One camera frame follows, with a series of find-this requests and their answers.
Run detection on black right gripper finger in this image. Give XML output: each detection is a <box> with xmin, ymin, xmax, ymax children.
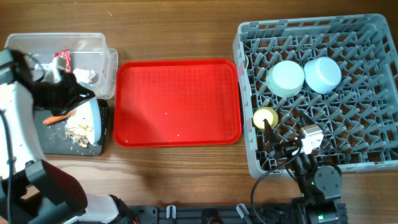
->
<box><xmin>263</xmin><ymin>119</ymin><xmax>281</xmax><ymax>152</ymax></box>
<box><xmin>299</xmin><ymin>111</ymin><xmax>315</xmax><ymax>128</ymax></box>

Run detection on white tissue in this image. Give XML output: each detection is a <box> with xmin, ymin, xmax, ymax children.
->
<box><xmin>73</xmin><ymin>68</ymin><xmax>96</xmax><ymax>84</ymax></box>

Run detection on light blue plate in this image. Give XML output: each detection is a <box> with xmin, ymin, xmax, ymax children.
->
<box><xmin>68</xmin><ymin>97</ymin><xmax>101</xmax><ymax>145</ymax></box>

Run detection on orange carrot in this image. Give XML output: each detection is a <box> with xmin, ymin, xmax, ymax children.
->
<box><xmin>43</xmin><ymin>110</ymin><xmax>76</xmax><ymax>125</ymax></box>

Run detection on yellow cup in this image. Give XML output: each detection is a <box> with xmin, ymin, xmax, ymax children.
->
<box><xmin>252</xmin><ymin>107</ymin><xmax>279</xmax><ymax>129</ymax></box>

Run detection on light green bowl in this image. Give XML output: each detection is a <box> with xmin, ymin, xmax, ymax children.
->
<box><xmin>266</xmin><ymin>60</ymin><xmax>305</xmax><ymax>98</ymax></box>

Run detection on light blue bowl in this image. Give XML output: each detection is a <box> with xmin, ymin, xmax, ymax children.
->
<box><xmin>303</xmin><ymin>57</ymin><xmax>342</xmax><ymax>94</ymax></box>

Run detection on foil wrapper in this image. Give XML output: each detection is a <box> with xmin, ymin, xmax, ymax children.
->
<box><xmin>54</xmin><ymin>50</ymin><xmax>72</xmax><ymax>73</ymax></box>

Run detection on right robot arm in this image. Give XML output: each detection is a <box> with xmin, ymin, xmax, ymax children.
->
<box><xmin>263</xmin><ymin>113</ymin><xmax>342</xmax><ymax>223</ymax></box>

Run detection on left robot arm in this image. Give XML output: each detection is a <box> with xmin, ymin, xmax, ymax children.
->
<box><xmin>1</xmin><ymin>49</ymin><xmax>135</xmax><ymax>223</ymax></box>

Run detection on black waste bin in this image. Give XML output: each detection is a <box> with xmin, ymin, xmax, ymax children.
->
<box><xmin>34</xmin><ymin>99</ymin><xmax>109</xmax><ymax>156</ymax></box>

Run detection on grey dishwasher rack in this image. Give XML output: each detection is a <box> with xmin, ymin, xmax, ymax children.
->
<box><xmin>233</xmin><ymin>14</ymin><xmax>397</xmax><ymax>178</ymax></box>

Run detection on food scraps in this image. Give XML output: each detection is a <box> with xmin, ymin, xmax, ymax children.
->
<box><xmin>65</xmin><ymin>115</ymin><xmax>93</xmax><ymax>148</ymax></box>

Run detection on clear plastic bin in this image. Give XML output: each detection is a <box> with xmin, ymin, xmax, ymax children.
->
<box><xmin>5</xmin><ymin>32</ymin><xmax>118</xmax><ymax>100</ymax></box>

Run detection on red plastic tray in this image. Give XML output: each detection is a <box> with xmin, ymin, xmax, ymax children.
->
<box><xmin>113</xmin><ymin>58</ymin><xmax>242</xmax><ymax>147</ymax></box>

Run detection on black mounting rail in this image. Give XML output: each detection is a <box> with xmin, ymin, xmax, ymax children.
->
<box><xmin>131</xmin><ymin>203</ymin><xmax>348</xmax><ymax>224</ymax></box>

